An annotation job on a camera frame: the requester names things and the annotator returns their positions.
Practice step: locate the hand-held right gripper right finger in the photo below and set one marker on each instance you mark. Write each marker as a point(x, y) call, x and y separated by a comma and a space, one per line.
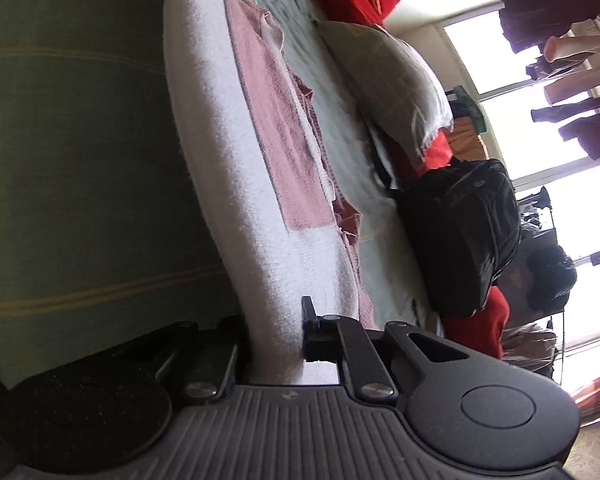
point(355, 355)

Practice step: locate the pink and white sweater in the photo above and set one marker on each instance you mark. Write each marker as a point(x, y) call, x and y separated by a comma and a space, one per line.
point(220, 160)

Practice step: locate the dark hanging jacket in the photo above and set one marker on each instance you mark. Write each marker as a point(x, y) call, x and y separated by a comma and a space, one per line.
point(552, 280)

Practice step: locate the black backpack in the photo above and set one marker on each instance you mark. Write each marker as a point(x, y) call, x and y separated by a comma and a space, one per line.
point(460, 235)

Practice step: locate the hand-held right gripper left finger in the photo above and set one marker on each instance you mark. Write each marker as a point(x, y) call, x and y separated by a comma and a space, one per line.
point(210, 360)

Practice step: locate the dark hanging laundry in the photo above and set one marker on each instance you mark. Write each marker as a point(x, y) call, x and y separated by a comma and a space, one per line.
point(545, 15)

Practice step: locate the grey-green pillow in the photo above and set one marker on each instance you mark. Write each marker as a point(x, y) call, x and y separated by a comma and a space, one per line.
point(390, 85)

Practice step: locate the window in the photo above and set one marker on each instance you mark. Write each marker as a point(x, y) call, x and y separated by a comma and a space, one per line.
point(555, 180)

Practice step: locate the brown cardboard box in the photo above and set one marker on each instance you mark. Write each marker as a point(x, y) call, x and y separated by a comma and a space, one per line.
point(467, 145)

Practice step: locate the red pillow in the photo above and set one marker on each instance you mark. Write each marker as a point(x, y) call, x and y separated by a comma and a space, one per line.
point(480, 325)

